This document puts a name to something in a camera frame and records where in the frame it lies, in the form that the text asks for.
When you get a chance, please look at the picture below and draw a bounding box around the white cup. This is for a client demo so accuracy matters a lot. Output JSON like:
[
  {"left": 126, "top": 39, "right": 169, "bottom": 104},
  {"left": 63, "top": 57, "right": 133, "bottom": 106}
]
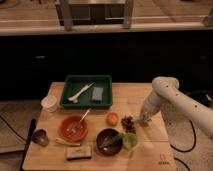
[{"left": 41, "top": 95, "right": 57, "bottom": 113}]

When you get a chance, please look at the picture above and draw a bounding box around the green plastic tray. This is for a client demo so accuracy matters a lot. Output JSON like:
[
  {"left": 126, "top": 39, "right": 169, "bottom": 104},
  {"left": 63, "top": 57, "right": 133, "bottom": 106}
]
[{"left": 60, "top": 75, "right": 113, "bottom": 109}]

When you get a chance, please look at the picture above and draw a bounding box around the dark metal cup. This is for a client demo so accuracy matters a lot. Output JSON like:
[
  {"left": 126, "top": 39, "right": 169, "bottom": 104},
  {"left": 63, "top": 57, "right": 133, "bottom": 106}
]
[{"left": 32, "top": 129, "right": 49, "bottom": 147}]

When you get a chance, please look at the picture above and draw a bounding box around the silver spoon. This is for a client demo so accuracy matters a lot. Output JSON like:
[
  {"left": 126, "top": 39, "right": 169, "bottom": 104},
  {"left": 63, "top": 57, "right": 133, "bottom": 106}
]
[{"left": 70, "top": 108, "right": 91, "bottom": 133}]

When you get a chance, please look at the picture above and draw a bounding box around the green leaf vegetable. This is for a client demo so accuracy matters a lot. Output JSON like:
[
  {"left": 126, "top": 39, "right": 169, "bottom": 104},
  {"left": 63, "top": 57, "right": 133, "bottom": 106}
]
[{"left": 99, "top": 133, "right": 123, "bottom": 148}]

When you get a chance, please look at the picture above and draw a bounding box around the dark brown bowl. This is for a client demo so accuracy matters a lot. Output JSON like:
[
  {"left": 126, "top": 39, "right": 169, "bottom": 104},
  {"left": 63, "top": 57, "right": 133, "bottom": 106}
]
[{"left": 96, "top": 128, "right": 123, "bottom": 156}]

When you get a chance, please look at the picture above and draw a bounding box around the grey towel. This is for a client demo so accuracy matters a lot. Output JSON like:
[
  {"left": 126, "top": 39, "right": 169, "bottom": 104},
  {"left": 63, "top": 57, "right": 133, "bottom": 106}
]
[{"left": 133, "top": 118, "right": 143, "bottom": 126}]

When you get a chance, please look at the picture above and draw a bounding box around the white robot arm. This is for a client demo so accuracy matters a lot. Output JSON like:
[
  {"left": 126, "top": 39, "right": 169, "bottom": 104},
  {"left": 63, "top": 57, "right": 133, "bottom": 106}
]
[{"left": 139, "top": 77, "right": 213, "bottom": 141}]

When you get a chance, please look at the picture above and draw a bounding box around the small orange cup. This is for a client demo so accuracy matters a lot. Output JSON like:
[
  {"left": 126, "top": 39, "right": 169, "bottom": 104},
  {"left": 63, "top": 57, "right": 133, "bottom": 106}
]
[{"left": 106, "top": 112, "right": 119, "bottom": 126}]

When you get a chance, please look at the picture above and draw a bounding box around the white chair frame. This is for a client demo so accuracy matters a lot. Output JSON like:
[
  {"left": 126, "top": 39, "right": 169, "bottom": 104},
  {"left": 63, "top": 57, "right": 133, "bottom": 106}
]
[{"left": 55, "top": 0, "right": 134, "bottom": 30}]

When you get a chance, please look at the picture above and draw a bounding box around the grey sponge block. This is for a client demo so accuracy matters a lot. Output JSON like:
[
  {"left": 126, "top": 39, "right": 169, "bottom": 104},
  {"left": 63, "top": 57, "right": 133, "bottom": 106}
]
[{"left": 92, "top": 87, "right": 103, "bottom": 101}]

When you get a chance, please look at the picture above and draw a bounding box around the beige rectangular block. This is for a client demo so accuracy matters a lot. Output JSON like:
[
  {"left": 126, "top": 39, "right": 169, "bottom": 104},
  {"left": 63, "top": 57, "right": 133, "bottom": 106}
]
[{"left": 66, "top": 146, "right": 92, "bottom": 161}]

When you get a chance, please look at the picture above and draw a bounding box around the yellow banana piece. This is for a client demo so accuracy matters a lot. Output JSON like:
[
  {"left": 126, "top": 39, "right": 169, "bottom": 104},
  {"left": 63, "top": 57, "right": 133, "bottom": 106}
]
[{"left": 55, "top": 137, "right": 81, "bottom": 147}]

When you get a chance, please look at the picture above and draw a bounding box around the dark red dried fruit pile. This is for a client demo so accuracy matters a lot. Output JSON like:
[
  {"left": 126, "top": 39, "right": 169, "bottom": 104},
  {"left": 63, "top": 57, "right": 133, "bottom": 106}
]
[{"left": 121, "top": 116, "right": 136, "bottom": 133}]

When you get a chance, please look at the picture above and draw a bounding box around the orange bowl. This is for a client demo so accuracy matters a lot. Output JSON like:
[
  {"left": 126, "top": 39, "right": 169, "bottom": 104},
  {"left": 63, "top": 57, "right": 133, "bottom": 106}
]
[{"left": 58, "top": 115, "right": 88, "bottom": 142}]

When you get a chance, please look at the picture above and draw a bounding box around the black cable right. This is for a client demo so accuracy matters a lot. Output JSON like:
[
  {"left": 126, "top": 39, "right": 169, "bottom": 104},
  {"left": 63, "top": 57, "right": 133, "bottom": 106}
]
[{"left": 170, "top": 119, "right": 197, "bottom": 171}]

